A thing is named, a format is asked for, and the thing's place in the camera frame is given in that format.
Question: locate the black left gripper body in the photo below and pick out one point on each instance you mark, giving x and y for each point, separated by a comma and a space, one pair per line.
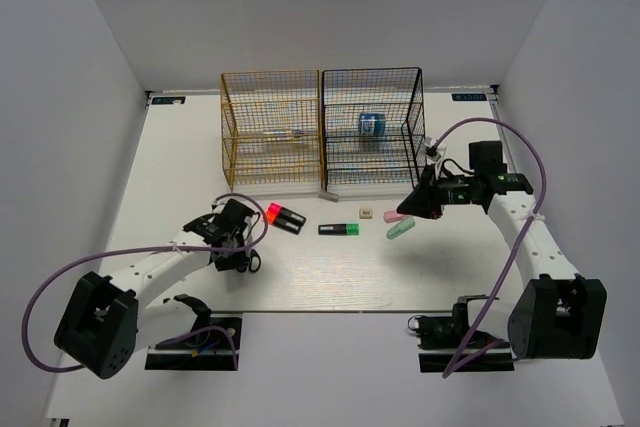
238, 255

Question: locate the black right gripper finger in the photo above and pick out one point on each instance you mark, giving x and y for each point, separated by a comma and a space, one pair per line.
433, 214
424, 197

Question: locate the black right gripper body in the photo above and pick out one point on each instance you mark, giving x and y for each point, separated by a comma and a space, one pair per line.
456, 190

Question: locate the black handled scissors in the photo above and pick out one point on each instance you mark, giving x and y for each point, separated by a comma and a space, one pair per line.
254, 262

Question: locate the blue tape box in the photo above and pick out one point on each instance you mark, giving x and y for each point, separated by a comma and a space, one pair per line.
371, 124

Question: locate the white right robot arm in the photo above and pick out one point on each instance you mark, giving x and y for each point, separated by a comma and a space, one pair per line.
559, 313

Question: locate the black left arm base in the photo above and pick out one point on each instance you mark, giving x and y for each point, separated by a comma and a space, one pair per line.
206, 352

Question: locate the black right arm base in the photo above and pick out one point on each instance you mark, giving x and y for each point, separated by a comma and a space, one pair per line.
438, 340

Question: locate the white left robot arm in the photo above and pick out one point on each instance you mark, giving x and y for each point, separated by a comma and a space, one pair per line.
110, 317

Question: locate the green translucent highlighter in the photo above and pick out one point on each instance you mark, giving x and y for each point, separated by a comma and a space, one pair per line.
400, 228

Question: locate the pink translucent highlighter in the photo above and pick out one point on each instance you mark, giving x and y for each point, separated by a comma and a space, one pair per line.
393, 216

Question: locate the pink cap highlighter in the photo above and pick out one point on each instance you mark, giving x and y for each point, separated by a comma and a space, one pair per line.
281, 212

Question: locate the beige eraser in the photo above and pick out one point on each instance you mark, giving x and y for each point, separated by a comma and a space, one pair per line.
365, 213

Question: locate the orange cap highlighter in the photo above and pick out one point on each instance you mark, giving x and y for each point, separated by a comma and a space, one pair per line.
280, 222

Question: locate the green cap highlighter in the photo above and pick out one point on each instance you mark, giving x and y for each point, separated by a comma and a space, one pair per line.
339, 229

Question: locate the dark right table label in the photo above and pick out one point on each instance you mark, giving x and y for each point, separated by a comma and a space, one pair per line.
469, 97

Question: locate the dark table label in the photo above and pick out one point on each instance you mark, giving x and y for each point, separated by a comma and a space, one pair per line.
168, 100
469, 97

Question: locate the grey eraser block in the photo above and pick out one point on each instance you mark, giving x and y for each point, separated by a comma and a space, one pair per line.
328, 196

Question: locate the dark left table label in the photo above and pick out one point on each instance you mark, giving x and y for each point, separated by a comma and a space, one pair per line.
168, 100

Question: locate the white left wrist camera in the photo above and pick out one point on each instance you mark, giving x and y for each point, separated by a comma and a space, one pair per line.
217, 207

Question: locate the black wire basket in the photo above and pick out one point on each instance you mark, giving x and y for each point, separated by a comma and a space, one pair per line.
351, 159

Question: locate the gold wire basket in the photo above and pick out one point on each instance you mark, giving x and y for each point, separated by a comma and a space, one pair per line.
257, 101

